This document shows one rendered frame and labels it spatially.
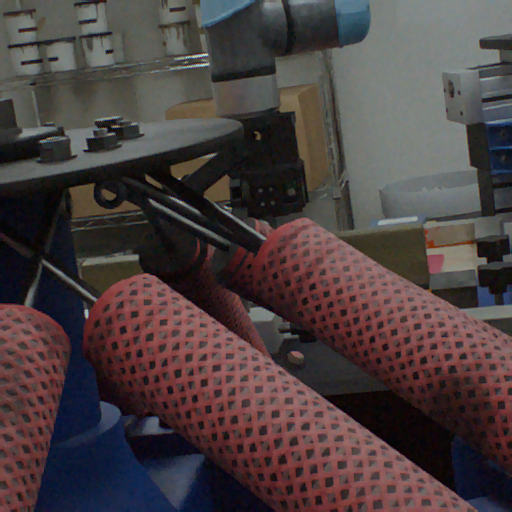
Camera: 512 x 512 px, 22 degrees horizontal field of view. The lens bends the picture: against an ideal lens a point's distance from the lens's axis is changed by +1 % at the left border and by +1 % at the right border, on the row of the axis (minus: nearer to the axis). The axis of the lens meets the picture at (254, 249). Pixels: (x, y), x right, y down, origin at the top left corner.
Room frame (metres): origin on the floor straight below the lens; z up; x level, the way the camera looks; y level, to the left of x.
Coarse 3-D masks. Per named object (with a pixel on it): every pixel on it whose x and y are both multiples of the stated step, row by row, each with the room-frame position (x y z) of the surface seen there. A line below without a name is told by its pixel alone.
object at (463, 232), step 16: (432, 224) 2.13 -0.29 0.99; (448, 224) 2.11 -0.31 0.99; (464, 224) 2.10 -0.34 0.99; (480, 224) 2.07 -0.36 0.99; (496, 224) 2.05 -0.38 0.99; (432, 240) 2.11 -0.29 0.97; (448, 240) 2.10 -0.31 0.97; (464, 240) 2.10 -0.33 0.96; (320, 384) 1.39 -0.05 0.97; (336, 384) 1.38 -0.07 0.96; (352, 384) 1.38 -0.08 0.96; (368, 384) 1.38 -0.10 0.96
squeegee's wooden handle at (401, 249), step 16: (416, 224) 1.50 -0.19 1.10; (352, 240) 1.50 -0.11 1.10; (368, 240) 1.49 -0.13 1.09; (384, 240) 1.49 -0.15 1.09; (400, 240) 1.49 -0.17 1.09; (416, 240) 1.49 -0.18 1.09; (128, 256) 1.56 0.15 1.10; (368, 256) 1.49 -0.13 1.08; (384, 256) 1.49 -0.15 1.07; (400, 256) 1.49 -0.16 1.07; (416, 256) 1.49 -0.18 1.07; (96, 272) 1.55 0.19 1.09; (112, 272) 1.55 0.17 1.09; (128, 272) 1.54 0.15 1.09; (400, 272) 1.49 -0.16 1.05; (416, 272) 1.49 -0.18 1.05; (96, 288) 1.55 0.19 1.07
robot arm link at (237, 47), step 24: (216, 0) 1.50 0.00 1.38; (240, 0) 1.49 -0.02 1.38; (264, 0) 1.51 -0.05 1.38; (216, 24) 1.50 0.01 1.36; (240, 24) 1.49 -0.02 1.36; (264, 24) 1.50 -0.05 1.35; (216, 48) 1.50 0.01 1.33; (240, 48) 1.49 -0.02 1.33; (264, 48) 1.50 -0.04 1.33; (216, 72) 1.51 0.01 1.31; (240, 72) 1.49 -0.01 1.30; (264, 72) 1.50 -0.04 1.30
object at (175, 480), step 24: (144, 432) 1.07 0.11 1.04; (168, 432) 1.06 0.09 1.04; (144, 456) 1.06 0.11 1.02; (168, 456) 1.06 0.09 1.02; (192, 456) 1.05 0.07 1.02; (456, 456) 0.92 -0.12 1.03; (480, 456) 0.89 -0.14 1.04; (168, 480) 1.00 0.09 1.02; (192, 480) 1.00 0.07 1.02; (216, 480) 1.05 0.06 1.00; (456, 480) 0.93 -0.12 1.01; (480, 480) 0.89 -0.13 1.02; (504, 480) 0.86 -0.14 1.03; (192, 504) 0.98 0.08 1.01; (216, 504) 1.05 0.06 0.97; (240, 504) 1.05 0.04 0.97; (264, 504) 1.04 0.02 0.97; (480, 504) 0.86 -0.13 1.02; (504, 504) 0.86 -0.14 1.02
